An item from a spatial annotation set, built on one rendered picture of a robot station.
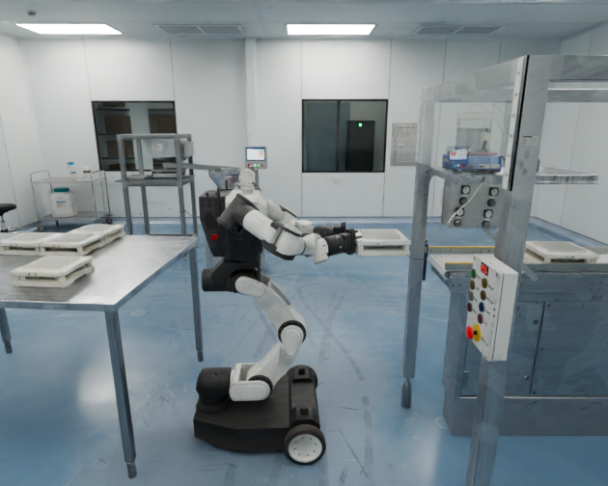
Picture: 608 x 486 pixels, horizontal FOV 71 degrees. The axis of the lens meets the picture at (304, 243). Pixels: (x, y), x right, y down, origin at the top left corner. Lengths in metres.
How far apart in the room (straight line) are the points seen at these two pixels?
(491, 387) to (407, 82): 6.22
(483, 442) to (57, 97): 7.55
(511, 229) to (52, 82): 7.49
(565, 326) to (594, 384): 0.38
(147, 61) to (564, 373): 6.76
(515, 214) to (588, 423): 1.73
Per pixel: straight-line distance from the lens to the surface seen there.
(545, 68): 1.31
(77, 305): 1.97
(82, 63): 7.91
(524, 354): 2.44
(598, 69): 1.37
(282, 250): 1.61
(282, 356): 2.19
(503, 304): 1.25
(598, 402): 2.76
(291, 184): 7.15
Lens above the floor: 1.58
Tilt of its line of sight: 15 degrees down
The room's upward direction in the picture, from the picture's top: straight up
